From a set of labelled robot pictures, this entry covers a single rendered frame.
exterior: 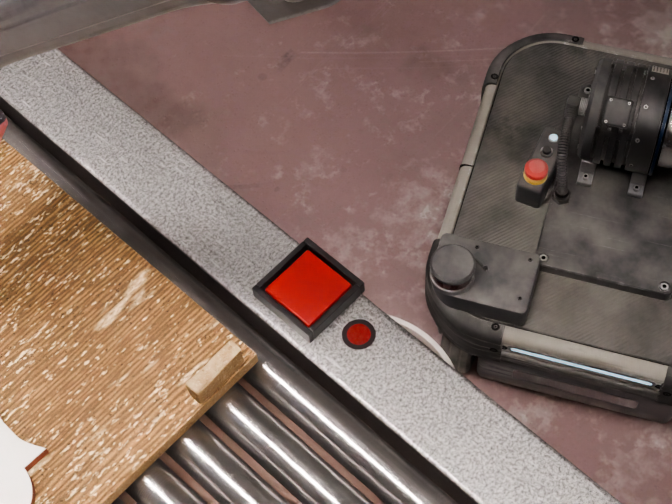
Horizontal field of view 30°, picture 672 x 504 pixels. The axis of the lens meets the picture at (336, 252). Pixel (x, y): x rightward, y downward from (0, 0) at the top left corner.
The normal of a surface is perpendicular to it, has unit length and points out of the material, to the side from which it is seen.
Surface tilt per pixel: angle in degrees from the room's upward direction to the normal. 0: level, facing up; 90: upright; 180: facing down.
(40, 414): 0
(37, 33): 91
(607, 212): 0
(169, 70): 0
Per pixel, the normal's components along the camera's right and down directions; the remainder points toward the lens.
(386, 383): -0.05, -0.51
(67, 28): -0.32, 0.83
